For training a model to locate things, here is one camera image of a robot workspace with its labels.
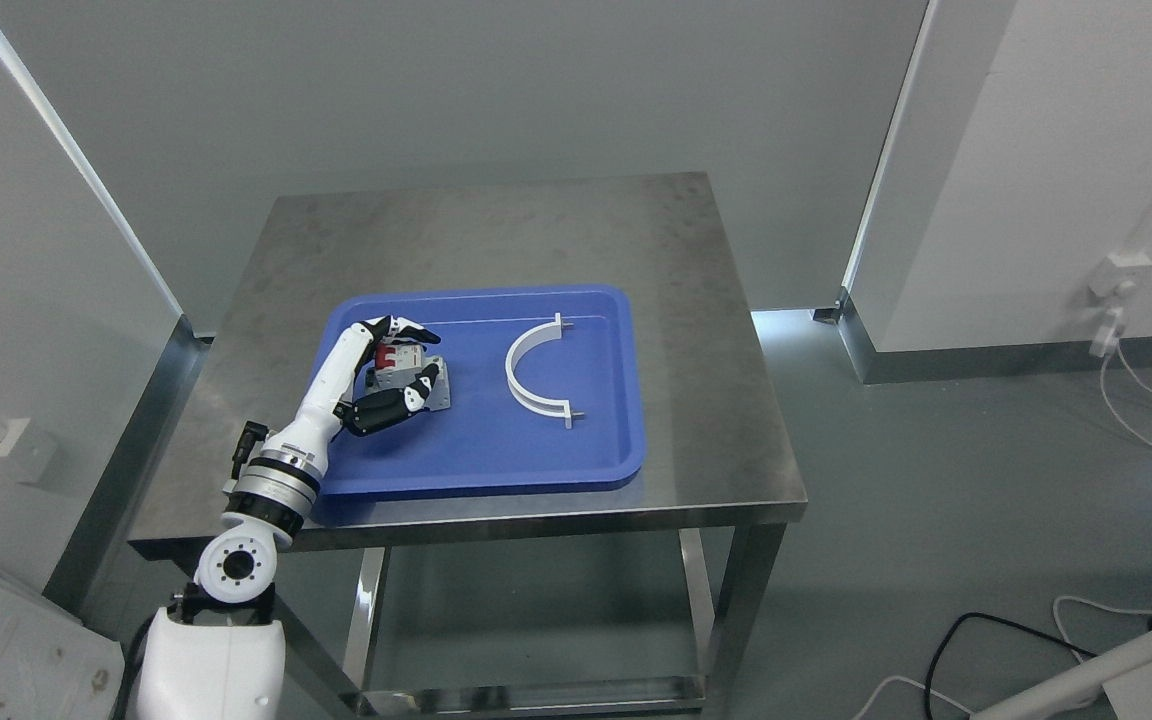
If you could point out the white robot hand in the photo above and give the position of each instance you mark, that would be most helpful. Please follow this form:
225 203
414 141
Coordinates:
320 414

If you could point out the grey red circuit breaker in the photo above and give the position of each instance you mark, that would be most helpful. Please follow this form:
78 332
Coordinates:
398 366

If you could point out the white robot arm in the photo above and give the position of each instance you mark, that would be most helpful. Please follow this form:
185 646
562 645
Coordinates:
217 651

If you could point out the blue plastic tray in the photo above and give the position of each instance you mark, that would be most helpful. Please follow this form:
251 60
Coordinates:
486 444

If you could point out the stainless steel table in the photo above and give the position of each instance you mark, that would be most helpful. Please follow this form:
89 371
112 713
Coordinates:
719 470

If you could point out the white curved plastic bracket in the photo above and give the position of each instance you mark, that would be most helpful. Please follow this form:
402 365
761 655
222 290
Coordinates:
526 367

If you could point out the white wall socket box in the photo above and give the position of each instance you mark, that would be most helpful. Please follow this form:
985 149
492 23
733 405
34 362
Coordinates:
26 450

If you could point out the white wall power adapter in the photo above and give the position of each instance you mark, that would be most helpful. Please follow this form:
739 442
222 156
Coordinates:
1114 282

